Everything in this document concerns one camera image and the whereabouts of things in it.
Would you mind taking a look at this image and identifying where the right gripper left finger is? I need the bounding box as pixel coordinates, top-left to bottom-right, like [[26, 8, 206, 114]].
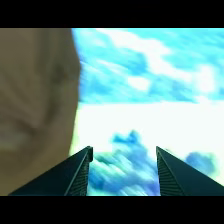
[[9, 145, 94, 197]]

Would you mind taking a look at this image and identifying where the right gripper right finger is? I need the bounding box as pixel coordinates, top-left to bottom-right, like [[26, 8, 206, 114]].
[[155, 145, 224, 197]]

